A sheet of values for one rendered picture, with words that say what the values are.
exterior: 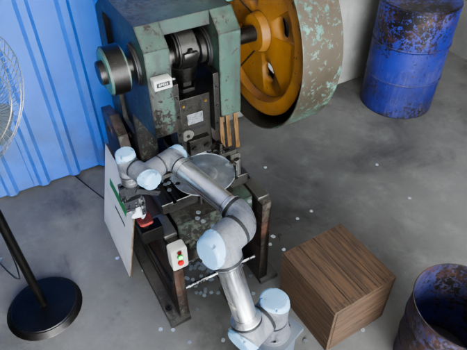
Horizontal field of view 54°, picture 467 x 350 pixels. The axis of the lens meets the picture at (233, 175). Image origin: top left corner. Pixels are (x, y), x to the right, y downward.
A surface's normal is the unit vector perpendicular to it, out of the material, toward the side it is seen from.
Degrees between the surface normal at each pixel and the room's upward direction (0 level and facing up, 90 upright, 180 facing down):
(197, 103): 90
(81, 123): 90
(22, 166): 90
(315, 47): 76
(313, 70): 88
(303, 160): 0
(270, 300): 8
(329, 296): 0
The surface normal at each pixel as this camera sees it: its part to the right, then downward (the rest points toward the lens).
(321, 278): -0.01, -0.74
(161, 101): 0.49, 0.58
